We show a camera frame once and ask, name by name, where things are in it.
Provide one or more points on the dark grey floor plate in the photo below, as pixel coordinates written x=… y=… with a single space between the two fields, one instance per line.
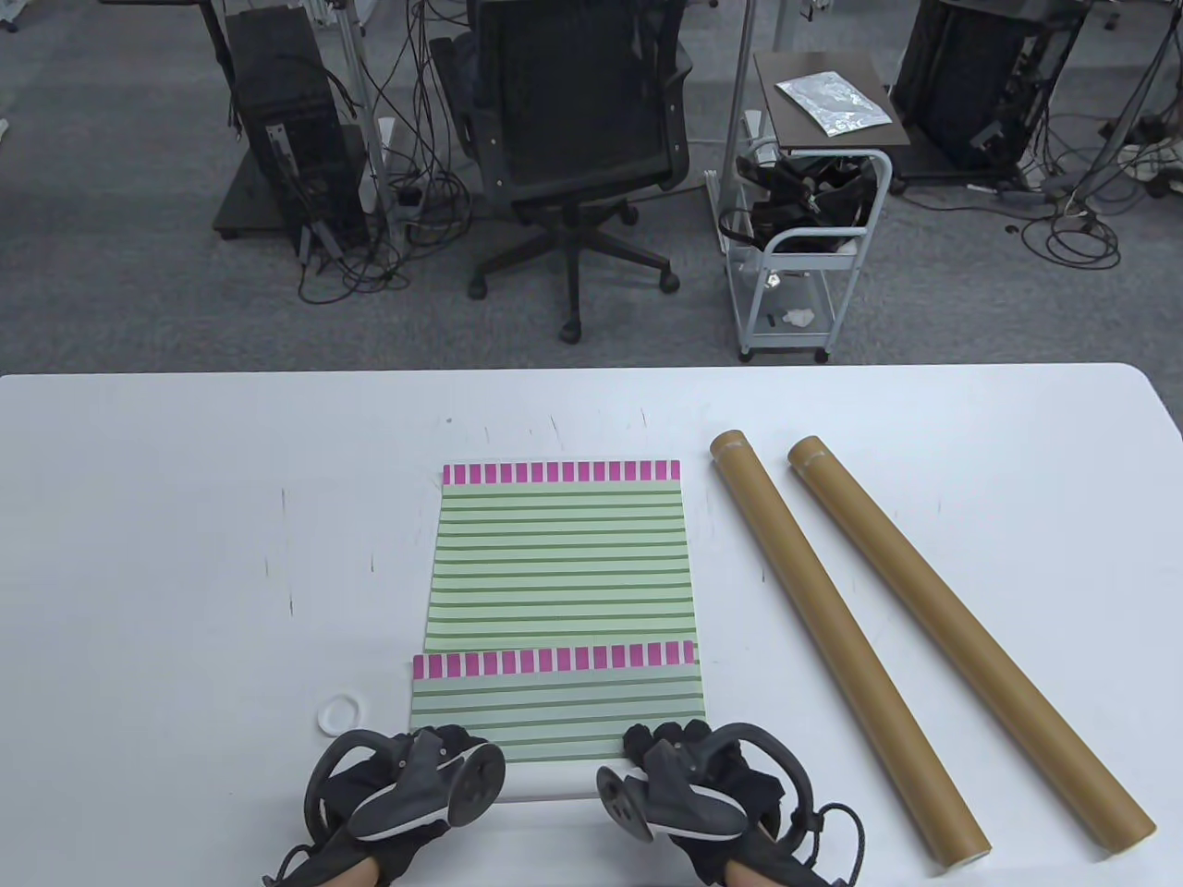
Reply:
x=245 y=199

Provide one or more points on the silver plastic bag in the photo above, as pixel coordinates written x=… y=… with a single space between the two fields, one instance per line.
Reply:
x=832 y=102

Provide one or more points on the black office chair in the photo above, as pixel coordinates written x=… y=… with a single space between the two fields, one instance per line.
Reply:
x=573 y=92

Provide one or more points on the black computer tower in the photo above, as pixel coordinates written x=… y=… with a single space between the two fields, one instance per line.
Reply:
x=970 y=83
x=286 y=111

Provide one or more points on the person's left hand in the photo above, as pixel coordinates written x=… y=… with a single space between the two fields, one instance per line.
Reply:
x=407 y=855

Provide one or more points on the white crumpled paper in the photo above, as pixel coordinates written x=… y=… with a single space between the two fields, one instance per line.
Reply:
x=798 y=320

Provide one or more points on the brown side table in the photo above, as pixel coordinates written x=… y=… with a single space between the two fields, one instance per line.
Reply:
x=786 y=120

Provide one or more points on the person's right forearm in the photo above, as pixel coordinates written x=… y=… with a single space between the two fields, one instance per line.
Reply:
x=753 y=876

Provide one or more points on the person's right hand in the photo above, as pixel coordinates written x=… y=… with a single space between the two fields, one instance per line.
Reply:
x=638 y=736

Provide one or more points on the black headset gear pile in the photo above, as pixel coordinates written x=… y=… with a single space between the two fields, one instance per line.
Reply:
x=786 y=199

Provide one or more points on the white power strip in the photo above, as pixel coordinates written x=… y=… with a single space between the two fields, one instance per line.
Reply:
x=1155 y=159

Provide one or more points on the grey hand tracker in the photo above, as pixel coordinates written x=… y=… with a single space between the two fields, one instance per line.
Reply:
x=627 y=804
x=407 y=799

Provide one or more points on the green striped mouse pad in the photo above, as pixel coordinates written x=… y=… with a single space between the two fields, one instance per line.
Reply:
x=564 y=564
x=554 y=702

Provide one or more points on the white rolling cart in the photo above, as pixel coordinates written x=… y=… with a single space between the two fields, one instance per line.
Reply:
x=813 y=261

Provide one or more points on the brown cardboard mailing tube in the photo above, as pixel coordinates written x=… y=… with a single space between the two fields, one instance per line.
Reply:
x=813 y=601
x=943 y=601

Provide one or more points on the white plastic tube cap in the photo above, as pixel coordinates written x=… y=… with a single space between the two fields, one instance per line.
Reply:
x=322 y=719

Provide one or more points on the silver metal frame post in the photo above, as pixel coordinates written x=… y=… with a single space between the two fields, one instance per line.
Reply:
x=741 y=55
x=358 y=65

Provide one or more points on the person's left forearm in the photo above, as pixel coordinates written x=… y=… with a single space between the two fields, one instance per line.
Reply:
x=360 y=878

